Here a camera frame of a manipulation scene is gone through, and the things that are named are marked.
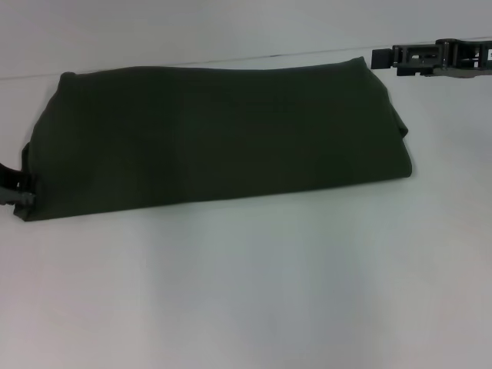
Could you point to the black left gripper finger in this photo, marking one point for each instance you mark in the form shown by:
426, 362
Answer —
10, 175
21, 199

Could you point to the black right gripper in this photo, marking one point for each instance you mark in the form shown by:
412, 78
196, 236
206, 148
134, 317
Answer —
469, 57

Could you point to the dark green printed t-shirt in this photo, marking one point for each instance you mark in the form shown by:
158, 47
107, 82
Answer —
211, 134

